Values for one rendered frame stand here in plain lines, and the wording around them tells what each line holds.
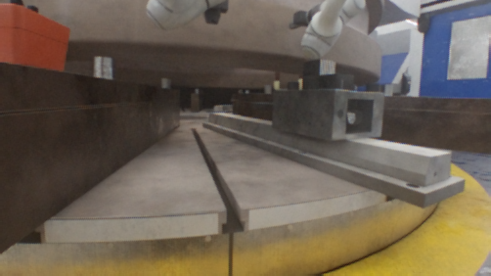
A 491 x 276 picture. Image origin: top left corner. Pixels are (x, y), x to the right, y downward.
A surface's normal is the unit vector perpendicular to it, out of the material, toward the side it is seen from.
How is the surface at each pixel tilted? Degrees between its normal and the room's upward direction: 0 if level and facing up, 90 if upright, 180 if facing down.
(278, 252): 90
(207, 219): 90
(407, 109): 90
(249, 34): 90
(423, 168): 72
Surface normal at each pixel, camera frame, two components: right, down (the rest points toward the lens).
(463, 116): -0.63, 0.06
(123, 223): 0.18, 0.11
